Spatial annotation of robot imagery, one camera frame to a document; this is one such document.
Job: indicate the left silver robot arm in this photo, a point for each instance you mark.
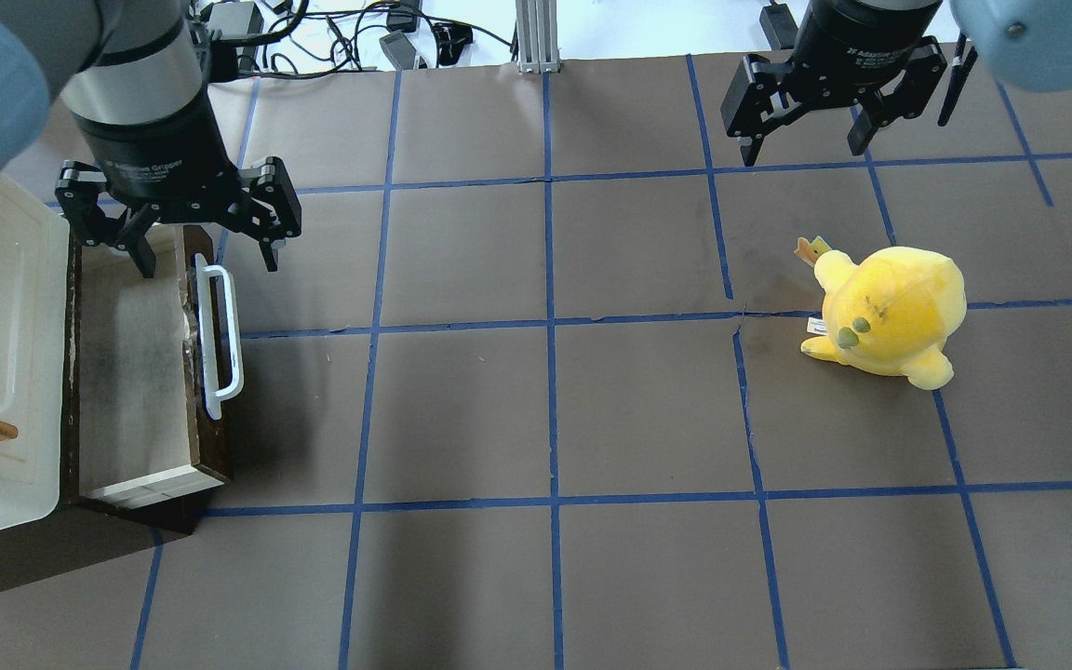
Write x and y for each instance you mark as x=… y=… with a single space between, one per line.
x=135 y=76

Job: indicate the white drawer handle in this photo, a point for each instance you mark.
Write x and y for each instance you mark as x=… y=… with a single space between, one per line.
x=219 y=335

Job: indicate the black power adapter brick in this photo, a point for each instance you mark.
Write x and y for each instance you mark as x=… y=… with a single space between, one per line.
x=233 y=20

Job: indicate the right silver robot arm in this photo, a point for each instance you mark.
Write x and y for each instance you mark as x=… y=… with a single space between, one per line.
x=1026 y=44

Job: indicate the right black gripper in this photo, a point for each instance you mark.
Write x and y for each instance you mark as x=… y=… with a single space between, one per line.
x=857 y=42

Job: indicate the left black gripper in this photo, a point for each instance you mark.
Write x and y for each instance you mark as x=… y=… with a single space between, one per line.
x=156 y=154

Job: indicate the yellow plush dinosaur toy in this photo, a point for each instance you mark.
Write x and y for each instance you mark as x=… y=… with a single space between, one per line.
x=890 y=315

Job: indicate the pulled-out wooden drawer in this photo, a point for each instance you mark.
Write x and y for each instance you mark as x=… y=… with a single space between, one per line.
x=144 y=434

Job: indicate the cream plastic storage box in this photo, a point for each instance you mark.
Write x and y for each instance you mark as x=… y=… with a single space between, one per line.
x=34 y=255

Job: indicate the dark brown wooden drawer cabinet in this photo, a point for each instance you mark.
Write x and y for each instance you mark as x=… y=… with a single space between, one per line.
x=80 y=532

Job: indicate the aluminium frame post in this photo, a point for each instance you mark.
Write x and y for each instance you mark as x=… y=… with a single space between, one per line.
x=536 y=43

